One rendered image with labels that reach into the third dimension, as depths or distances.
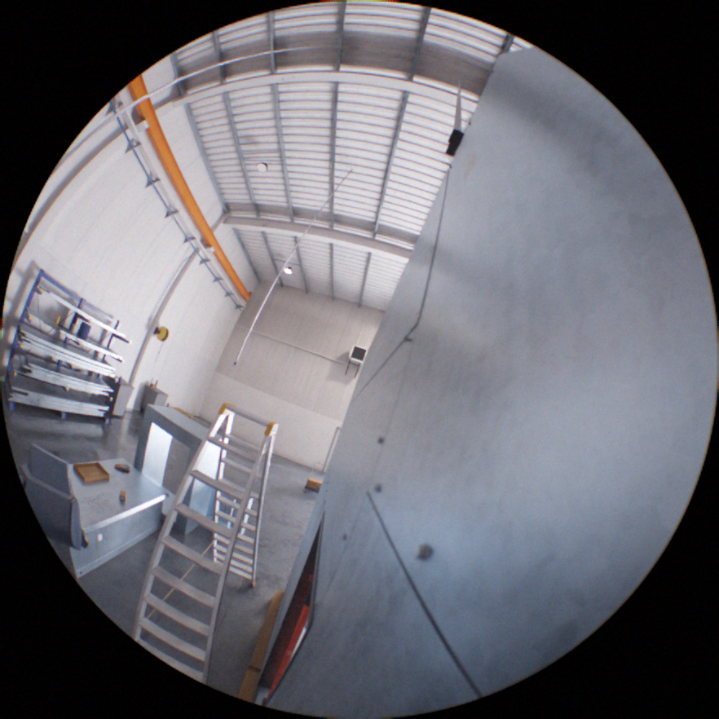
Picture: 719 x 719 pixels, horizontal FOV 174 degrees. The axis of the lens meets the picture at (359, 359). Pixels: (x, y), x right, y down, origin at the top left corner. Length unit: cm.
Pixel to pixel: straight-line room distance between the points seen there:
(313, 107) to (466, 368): 639
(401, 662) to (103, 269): 718
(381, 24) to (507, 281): 583
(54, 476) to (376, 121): 656
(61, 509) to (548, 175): 135
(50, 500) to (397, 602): 119
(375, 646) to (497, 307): 23
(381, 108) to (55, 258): 747
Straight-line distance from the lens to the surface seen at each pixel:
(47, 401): 618
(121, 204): 717
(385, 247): 778
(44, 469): 136
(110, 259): 718
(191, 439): 340
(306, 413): 1065
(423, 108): 582
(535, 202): 17
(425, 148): 611
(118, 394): 744
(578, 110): 18
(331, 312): 1175
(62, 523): 122
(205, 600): 156
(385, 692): 18
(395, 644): 17
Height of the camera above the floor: 248
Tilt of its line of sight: 15 degrees up
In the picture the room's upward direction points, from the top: 19 degrees clockwise
